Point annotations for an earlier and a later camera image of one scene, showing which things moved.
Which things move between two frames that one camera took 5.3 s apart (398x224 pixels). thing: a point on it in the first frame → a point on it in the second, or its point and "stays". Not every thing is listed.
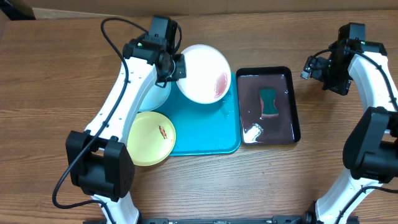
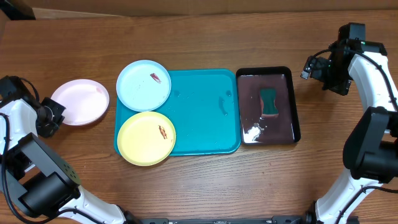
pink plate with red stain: (208, 75) → (86, 102)
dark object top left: (17, 10) stays
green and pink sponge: (268, 99) stays
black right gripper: (342, 88) stays
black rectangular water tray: (255, 129) stays
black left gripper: (181, 72) → (45, 130)
